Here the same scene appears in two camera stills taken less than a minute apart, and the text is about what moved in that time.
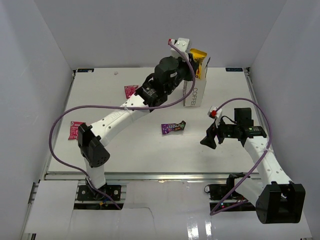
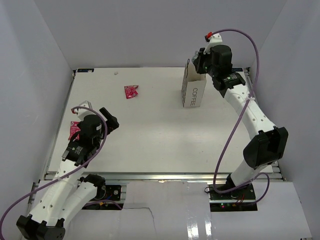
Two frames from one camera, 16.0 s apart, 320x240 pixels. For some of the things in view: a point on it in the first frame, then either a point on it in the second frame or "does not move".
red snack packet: x=73 y=130 does not move
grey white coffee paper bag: x=199 y=87 does not move
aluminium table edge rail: x=151 y=176 does not move
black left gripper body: x=185 y=71 -> x=111 y=125
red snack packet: x=130 y=90 does not move
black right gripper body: x=226 y=131 -> x=205 y=61
